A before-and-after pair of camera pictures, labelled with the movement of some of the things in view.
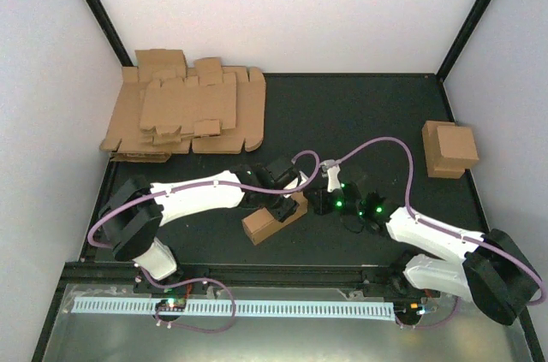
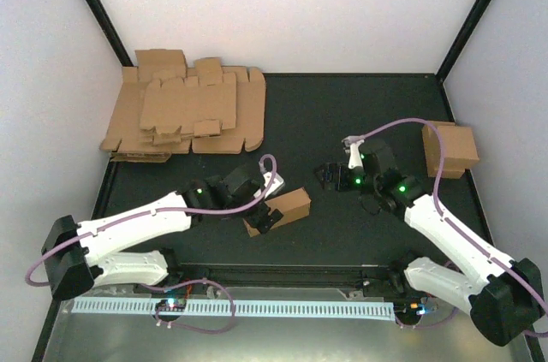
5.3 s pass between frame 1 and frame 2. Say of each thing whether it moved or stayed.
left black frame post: stayed
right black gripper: moved
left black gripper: moved
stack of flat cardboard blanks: stayed
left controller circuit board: stayed
